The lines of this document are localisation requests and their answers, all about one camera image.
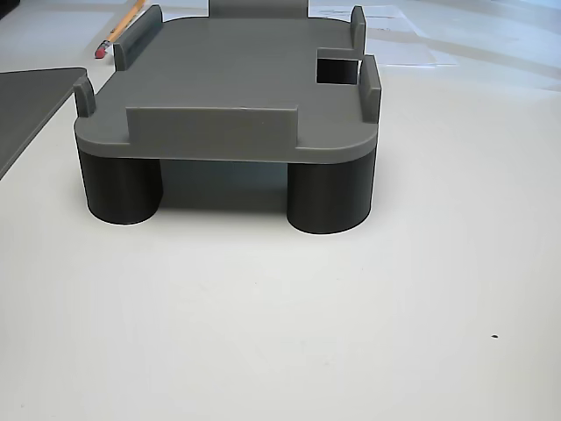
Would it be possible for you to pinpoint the grey holder with black legs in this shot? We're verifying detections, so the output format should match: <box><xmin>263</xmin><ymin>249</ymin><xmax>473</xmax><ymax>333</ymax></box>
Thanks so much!
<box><xmin>72</xmin><ymin>0</ymin><xmax>383</xmax><ymax>236</ymax></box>

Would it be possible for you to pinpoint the white paper sheet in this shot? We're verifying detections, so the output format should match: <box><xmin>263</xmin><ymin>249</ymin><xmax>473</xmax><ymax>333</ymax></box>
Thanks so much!
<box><xmin>308</xmin><ymin>4</ymin><xmax>424</xmax><ymax>36</ymax></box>

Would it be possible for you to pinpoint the yellow pencil with pink eraser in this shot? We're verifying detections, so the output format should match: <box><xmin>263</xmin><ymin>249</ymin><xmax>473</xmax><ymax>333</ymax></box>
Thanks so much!
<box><xmin>94</xmin><ymin>0</ymin><xmax>146</xmax><ymax>60</ymax></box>

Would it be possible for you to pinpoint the dark grey mat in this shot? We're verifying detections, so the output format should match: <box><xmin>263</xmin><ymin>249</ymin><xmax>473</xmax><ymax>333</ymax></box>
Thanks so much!
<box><xmin>0</xmin><ymin>67</ymin><xmax>89</xmax><ymax>180</ymax></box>

